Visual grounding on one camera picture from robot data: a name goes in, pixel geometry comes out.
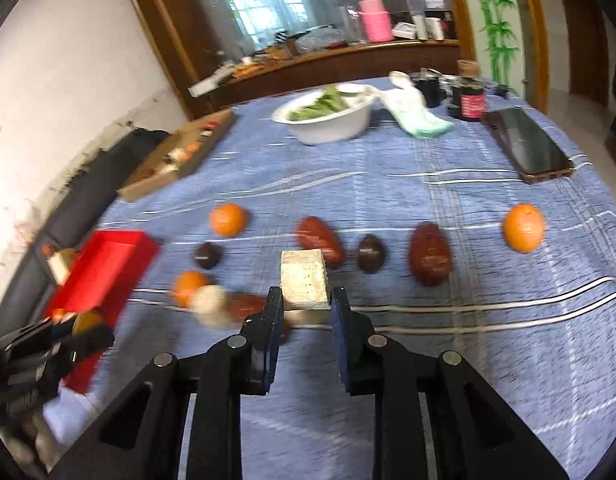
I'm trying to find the dark jar with red label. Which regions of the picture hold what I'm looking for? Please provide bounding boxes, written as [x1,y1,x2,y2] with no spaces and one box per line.
[450,80,487,122]

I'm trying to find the dark brown jujube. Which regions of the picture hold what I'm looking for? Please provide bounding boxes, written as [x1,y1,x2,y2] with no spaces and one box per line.
[357,234,387,274]

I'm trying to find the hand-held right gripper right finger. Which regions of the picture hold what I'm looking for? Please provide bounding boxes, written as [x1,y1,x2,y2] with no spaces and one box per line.
[329,286,568,480]

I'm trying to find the white and green glove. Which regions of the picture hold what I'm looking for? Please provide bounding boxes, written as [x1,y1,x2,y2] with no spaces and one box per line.
[373,71,453,138]

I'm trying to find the large dark red jujube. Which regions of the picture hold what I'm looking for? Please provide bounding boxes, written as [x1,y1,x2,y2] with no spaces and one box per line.
[408,221,451,287]

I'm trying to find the dark round chestnut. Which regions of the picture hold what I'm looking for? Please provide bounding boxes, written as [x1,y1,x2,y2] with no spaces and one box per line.
[192,241,223,270]

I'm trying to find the small beige box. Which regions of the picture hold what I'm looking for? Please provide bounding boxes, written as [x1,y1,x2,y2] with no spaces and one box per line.
[48,250,79,281]

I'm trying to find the black sofa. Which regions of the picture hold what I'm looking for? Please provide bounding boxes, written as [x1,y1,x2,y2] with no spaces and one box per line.
[0,127,169,331]

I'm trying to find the clear glass jar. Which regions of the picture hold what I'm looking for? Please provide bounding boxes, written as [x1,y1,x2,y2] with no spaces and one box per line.
[340,5,363,46]

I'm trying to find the white fuzzy ball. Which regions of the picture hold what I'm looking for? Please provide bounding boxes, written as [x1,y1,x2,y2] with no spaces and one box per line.
[190,284,229,330]

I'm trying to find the black smartphone in brown case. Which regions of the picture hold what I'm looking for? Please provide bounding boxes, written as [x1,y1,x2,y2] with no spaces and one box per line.
[482,106,576,186]

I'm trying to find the white bowl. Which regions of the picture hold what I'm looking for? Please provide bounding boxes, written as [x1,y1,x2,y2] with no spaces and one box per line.
[273,84,376,146]

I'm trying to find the cardboard box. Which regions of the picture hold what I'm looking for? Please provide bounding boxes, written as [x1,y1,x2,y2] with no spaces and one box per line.
[117,107,236,203]

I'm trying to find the green bamboo wall decal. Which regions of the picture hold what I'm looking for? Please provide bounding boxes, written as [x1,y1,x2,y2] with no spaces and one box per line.
[468,0,521,96]

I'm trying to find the brown wooden door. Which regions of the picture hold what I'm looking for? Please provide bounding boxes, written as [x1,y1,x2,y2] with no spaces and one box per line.
[558,0,611,108]

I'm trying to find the wooden framed cabinet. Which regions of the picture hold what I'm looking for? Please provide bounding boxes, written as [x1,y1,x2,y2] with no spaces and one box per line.
[115,0,478,121]

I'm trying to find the red-brown oval fruit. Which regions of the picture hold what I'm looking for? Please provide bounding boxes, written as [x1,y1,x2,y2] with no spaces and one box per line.
[228,294,269,323]

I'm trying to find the beige speckled block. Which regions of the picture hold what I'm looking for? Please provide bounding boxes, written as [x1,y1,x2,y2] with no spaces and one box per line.
[280,249,331,311]

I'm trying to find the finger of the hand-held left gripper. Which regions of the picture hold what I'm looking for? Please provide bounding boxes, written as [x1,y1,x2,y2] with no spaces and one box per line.
[50,324,116,386]

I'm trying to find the blue checked tablecloth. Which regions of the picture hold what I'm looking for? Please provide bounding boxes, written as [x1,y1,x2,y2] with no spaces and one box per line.
[38,76,616,480]

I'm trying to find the green leafy vegetables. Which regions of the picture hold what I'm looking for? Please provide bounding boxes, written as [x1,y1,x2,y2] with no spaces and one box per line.
[288,86,351,122]

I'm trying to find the pink sleeved bottle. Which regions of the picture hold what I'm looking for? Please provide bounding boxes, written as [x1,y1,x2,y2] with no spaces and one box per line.
[358,0,393,43]

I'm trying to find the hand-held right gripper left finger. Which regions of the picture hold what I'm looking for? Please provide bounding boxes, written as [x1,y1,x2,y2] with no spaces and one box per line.
[48,286,286,480]

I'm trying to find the red box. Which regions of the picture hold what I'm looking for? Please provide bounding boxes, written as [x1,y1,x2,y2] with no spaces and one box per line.
[43,230,161,393]

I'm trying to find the black cup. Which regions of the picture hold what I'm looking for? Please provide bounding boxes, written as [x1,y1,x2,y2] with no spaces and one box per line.
[410,67,446,108]

